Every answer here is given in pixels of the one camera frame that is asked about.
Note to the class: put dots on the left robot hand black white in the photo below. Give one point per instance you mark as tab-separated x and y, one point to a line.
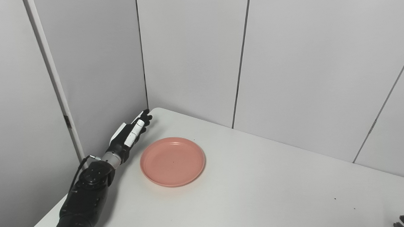
129	138

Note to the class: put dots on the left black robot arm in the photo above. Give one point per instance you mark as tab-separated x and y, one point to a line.
85	198

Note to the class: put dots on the pink plate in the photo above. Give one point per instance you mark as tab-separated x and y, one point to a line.
172	161

